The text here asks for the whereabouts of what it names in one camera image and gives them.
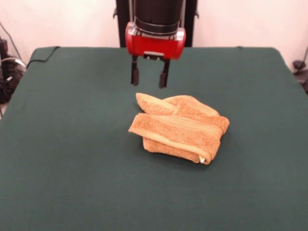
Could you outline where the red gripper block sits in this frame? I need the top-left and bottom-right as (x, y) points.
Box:
(124, 22), (187, 89)

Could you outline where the tan terry towel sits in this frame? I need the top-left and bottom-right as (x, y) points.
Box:
(128, 92), (231, 166)

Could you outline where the dark green table cloth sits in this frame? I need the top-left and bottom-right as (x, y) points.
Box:
(0, 46), (308, 231)

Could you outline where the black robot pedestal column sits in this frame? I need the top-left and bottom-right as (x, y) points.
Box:
(113, 0), (200, 48)

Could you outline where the black cable heap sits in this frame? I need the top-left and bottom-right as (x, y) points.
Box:
(0, 56), (27, 104)

